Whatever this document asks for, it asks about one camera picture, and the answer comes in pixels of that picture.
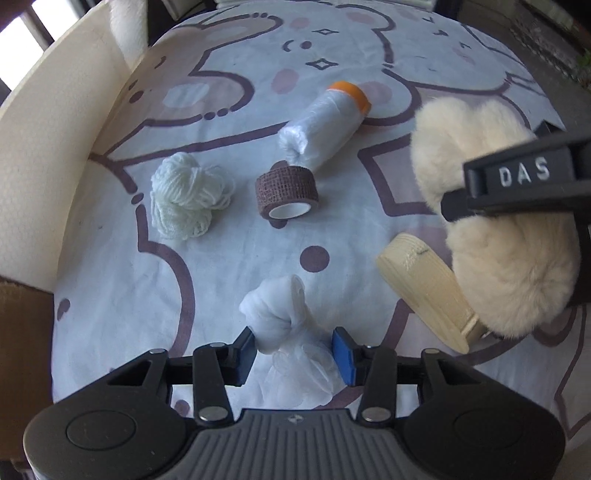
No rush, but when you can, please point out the white yarn ball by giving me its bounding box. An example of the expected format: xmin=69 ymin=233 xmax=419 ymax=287
xmin=150 ymin=152 xmax=235 ymax=241

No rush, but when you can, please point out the cream foam board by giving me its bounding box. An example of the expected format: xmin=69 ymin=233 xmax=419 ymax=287
xmin=1 ymin=1 xmax=147 ymax=292

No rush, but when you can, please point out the brown bandage tape roll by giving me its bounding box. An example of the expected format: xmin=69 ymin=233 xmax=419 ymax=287
xmin=256 ymin=162 xmax=320 ymax=221

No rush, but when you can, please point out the cream fluffy plush toy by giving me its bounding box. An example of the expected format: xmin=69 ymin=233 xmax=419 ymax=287
xmin=411 ymin=97 xmax=581 ymax=338

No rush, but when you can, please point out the white plastic glove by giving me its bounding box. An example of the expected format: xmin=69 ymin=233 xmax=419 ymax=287
xmin=239 ymin=275 xmax=344 ymax=410

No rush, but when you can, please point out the bear print bed sheet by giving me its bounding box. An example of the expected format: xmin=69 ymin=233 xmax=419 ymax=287
xmin=50 ymin=2 xmax=591 ymax=453

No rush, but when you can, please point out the plastic roll with orange cap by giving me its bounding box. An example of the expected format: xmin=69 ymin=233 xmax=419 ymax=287
xmin=277 ymin=81 xmax=372 ymax=172

